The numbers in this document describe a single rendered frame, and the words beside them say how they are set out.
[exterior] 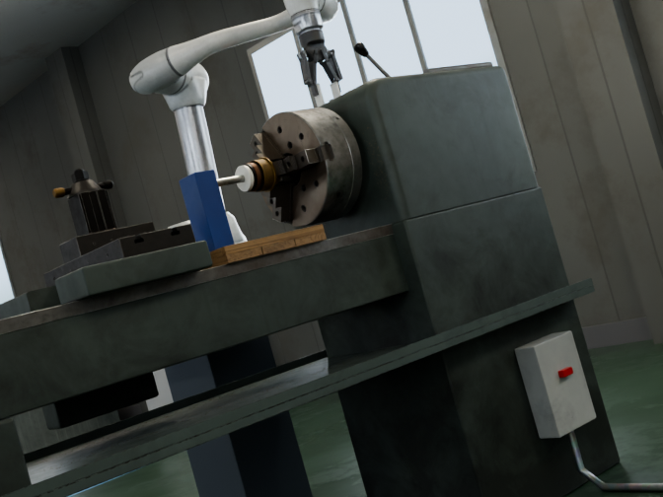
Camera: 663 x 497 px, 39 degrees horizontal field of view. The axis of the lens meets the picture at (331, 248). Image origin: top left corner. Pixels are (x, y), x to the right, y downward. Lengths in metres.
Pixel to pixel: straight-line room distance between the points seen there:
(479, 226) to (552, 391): 0.50
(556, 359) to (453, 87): 0.82
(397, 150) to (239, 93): 4.55
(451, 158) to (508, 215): 0.26
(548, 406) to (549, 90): 2.90
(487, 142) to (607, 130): 2.20
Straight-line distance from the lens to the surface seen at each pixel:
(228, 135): 7.10
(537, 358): 2.61
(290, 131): 2.49
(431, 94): 2.64
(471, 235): 2.60
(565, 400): 2.68
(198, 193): 2.30
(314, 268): 2.28
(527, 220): 2.80
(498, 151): 2.77
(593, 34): 4.93
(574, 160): 5.21
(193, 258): 2.02
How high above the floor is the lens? 0.77
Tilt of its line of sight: 2 degrees up
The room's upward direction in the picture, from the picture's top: 16 degrees counter-clockwise
